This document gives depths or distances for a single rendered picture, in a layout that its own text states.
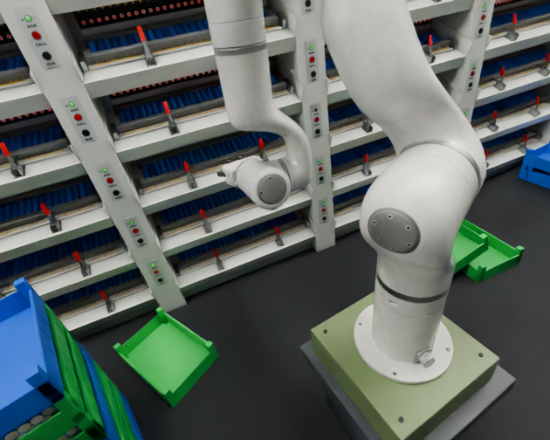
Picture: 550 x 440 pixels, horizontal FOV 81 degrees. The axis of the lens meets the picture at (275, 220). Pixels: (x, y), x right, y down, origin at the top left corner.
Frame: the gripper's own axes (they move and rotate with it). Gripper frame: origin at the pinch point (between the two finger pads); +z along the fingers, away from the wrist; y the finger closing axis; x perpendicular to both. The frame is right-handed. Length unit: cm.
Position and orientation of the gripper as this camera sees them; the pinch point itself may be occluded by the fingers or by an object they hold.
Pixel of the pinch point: (236, 164)
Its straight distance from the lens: 93.5
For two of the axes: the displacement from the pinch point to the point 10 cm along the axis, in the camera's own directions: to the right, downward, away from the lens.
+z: -3.3, -3.1, 8.9
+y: 9.2, -3.3, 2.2
